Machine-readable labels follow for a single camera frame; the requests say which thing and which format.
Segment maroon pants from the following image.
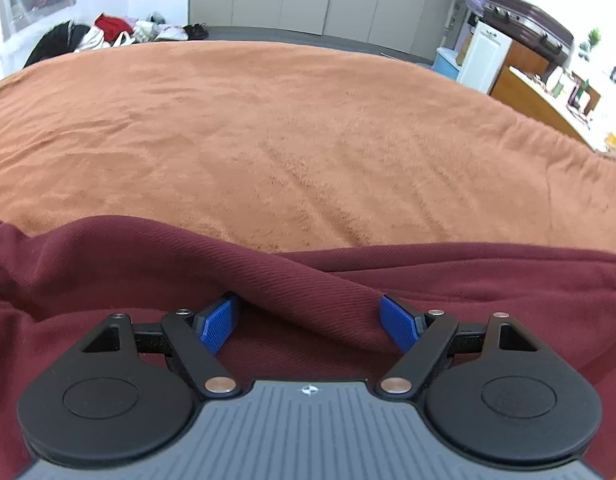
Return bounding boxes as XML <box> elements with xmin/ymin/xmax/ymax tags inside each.
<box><xmin>0</xmin><ymin>215</ymin><xmax>616</xmax><ymax>480</ymax></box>

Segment orange blanket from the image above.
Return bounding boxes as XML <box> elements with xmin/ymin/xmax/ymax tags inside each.
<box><xmin>0</xmin><ymin>40</ymin><xmax>616</xmax><ymax>254</ymax></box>

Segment green potted plant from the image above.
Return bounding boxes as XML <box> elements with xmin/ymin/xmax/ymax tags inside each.
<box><xmin>578</xmin><ymin>27</ymin><xmax>603</xmax><ymax>59</ymax></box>

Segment red cloth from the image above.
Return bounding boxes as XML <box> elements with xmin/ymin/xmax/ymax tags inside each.
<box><xmin>95</xmin><ymin>14</ymin><xmax>136</xmax><ymax>41</ymax></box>

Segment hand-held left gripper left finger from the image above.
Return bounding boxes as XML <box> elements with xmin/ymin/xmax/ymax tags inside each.
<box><xmin>82</xmin><ymin>294</ymin><xmax>241</xmax><ymax>401</ymax></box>

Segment white cabinet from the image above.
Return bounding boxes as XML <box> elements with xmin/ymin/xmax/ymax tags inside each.
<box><xmin>457</xmin><ymin>21</ymin><xmax>513</xmax><ymax>96</ymax></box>

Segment white cloth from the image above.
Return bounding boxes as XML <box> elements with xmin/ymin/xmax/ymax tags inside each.
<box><xmin>76</xmin><ymin>27</ymin><xmax>136</xmax><ymax>54</ymax></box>

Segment pile of light clothes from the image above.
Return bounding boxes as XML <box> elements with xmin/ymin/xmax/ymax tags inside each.
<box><xmin>132</xmin><ymin>12</ymin><xmax>189</xmax><ymax>42</ymax></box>

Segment light blue box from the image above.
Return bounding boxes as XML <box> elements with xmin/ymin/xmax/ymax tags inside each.
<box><xmin>434</xmin><ymin>47</ymin><xmax>464</xmax><ymax>81</ymax></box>

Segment wooden desk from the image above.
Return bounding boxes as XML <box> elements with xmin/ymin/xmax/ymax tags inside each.
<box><xmin>490</xmin><ymin>40</ymin><xmax>605</xmax><ymax>152</ymax></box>

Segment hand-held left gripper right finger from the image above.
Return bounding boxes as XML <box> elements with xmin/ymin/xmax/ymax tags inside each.
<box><xmin>376</xmin><ymin>295</ymin><xmax>539</xmax><ymax>404</ymax></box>

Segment dark brown cabinet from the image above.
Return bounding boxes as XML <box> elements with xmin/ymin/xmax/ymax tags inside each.
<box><xmin>480</xmin><ymin>0</ymin><xmax>574</xmax><ymax>63</ymax></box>

